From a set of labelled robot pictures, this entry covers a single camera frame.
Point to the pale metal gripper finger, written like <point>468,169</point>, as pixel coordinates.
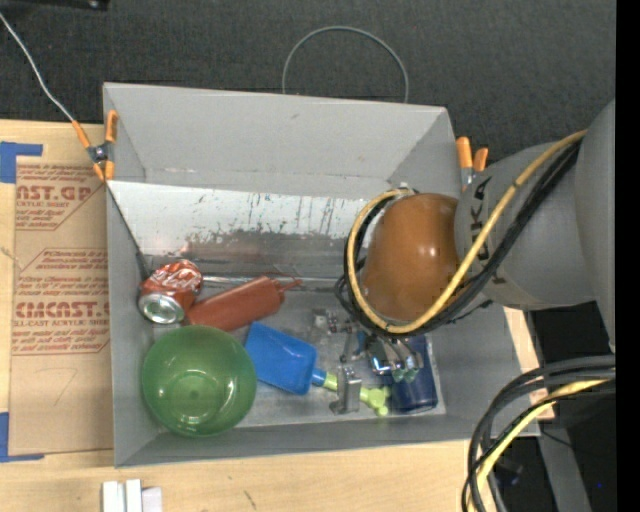
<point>327,320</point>
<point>349,392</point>

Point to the dark blue cup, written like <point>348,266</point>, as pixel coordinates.
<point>417,395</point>

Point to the red-brown squeeze bottle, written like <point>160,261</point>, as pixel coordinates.
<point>235,306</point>

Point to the green plastic bowl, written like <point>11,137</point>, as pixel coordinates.
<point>197,382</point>

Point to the crushed red soda can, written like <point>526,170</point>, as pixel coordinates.
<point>170,292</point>

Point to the grey metal bin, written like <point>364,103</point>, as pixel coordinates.
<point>280,150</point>

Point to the brown cardboard board red print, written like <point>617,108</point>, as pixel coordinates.
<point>55,280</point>

